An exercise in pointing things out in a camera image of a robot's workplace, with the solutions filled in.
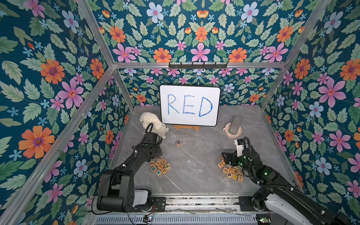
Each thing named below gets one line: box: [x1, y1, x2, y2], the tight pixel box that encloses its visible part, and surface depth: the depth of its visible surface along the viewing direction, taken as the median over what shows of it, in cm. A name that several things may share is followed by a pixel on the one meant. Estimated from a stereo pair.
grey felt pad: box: [229, 115, 242, 135], surface depth 103 cm
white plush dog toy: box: [139, 112, 170, 139], surface depth 89 cm
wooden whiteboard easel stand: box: [173, 124, 201, 132], surface depth 103 cm
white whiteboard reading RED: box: [159, 85, 221, 127], surface depth 98 cm
